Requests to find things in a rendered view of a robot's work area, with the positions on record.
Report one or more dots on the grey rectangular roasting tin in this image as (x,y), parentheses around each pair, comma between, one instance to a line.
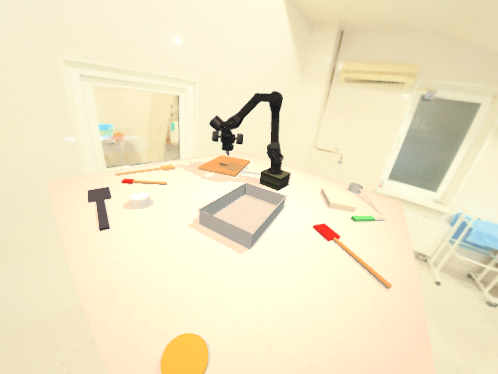
(243,214)

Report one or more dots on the grey spatula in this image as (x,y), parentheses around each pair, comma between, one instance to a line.
(98,196)

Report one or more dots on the light wooden board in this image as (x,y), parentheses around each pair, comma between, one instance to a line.
(223,165)

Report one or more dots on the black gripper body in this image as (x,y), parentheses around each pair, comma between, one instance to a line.
(239,138)

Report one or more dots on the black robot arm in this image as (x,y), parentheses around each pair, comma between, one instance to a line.
(273,148)

